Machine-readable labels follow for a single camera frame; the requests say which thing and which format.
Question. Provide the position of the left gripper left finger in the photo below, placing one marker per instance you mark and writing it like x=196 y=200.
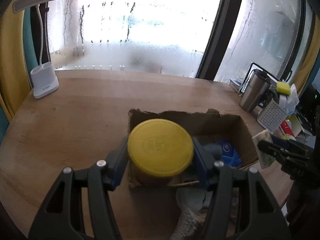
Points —
x=60 y=215

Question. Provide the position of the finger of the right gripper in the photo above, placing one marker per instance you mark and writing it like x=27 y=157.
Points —
x=274 y=148

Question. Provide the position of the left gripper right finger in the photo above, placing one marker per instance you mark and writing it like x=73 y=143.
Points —
x=259 y=215

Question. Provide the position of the cartoon tissue pack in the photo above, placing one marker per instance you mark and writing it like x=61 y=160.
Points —
x=265 y=160

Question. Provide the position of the yellow lid red can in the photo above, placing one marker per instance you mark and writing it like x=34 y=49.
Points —
x=159 y=150

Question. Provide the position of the red small box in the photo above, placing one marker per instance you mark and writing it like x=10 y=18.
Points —
x=286 y=128

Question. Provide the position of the white perforated basket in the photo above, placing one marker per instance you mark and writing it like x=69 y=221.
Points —
x=271 y=116

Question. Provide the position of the blue tissue pack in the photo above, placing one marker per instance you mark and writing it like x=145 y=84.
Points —
x=230 y=156

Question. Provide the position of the brown cardboard box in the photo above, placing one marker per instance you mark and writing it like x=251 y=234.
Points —
x=207 y=127

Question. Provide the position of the white plastic bag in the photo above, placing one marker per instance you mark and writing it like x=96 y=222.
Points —
x=289 y=102

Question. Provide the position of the grey towel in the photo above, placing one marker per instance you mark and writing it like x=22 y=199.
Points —
x=212 y=149

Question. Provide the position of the stainless steel tumbler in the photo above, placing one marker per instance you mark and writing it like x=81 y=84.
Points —
x=258 y=84

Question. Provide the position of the yellow green sponge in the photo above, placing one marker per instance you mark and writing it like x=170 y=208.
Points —
x=283 y=88

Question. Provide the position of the white knitted cloth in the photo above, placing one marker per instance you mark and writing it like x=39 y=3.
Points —
x=194 y=203

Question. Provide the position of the white desk lamp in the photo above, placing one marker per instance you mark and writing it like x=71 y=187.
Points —
x=43 y=76

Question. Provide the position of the yellow curtain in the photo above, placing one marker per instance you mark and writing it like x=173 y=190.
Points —
x=15 y=83

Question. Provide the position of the black wire rack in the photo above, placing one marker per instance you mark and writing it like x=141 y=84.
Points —
x=245 y=83

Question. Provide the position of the black window frame post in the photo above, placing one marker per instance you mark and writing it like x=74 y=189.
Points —
x=220 y=36

